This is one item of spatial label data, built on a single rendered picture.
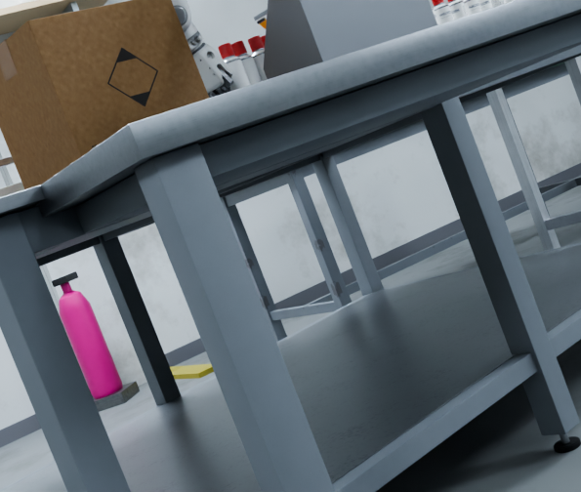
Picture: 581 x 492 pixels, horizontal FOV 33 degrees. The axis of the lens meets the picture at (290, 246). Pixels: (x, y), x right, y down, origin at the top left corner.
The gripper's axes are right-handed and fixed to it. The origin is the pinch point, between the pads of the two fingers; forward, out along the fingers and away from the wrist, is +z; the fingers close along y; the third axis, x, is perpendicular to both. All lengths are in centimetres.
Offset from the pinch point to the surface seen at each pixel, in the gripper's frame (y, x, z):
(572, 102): 216, -449, 209
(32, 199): -65, 93, -20
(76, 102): -41, 62, -25
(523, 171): 15, -100, 87
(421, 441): -61, 62, 56
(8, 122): -21, 63, -29
